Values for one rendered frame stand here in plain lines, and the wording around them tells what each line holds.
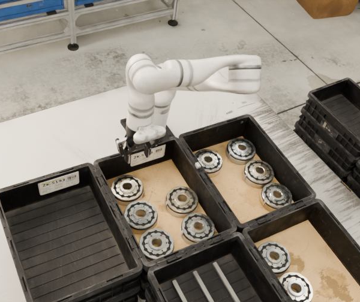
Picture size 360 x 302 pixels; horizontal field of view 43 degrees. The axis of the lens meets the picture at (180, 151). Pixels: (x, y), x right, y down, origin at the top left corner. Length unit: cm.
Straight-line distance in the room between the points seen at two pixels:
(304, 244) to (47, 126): 106
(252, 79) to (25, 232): 79
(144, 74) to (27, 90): 205
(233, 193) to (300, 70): 214
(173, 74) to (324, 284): 77
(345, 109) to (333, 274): 126
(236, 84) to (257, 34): 255
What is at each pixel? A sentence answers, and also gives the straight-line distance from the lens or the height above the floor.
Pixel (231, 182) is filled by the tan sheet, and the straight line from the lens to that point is 157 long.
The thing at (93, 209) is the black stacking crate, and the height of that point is 83.
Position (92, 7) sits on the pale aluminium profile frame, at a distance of 329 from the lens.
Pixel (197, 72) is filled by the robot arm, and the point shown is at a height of 131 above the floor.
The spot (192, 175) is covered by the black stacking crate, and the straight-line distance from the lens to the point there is 148.
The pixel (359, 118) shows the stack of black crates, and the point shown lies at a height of 49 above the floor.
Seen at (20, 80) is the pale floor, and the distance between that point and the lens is 318.
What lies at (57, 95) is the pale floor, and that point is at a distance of 305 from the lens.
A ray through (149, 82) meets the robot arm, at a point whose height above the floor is 133.
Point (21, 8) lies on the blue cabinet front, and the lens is 314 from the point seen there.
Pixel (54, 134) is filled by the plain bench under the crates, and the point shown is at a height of 70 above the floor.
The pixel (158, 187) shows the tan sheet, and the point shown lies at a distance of 152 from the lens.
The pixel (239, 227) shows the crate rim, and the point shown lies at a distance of 136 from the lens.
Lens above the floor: 205
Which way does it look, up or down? 48 degrees down
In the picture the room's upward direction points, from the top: 10 degrees clockwise
